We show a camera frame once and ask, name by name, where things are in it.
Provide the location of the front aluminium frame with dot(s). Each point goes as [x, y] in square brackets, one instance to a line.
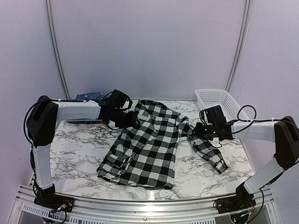
[209, 210]

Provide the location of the black white plaid shirt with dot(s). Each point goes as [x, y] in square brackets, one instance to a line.
[144, 156]

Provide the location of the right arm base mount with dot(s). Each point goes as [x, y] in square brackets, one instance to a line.
[230, 204]

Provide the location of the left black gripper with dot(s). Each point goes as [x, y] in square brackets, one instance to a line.
[131, 122]

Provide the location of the left wall aluminium rail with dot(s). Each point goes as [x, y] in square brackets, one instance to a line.
[54, 45]

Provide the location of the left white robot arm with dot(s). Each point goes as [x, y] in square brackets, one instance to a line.
[40, 125]

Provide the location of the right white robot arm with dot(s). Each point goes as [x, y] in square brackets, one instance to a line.
[283, 132]

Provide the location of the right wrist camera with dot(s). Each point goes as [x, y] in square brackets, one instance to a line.
[212, 115]

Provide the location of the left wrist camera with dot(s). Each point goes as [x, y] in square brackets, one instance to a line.
[118, 100]

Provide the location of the right wall aluminium rail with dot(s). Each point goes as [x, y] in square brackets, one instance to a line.
[240, 44]

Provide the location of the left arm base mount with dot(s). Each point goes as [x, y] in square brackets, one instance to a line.
[56, 203]

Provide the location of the wall aluminium rail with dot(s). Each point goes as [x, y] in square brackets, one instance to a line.
[54, 45]
[240, 44]

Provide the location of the white plastic basket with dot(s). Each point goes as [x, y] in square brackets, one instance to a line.
[207, 98]

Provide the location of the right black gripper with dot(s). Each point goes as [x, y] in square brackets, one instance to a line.
[197, 133]

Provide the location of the blue checked folded shirt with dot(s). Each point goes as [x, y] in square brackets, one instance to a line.
[89, 95]

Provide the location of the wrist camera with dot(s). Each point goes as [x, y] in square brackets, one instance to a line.
[212, 115]
[118, 100]

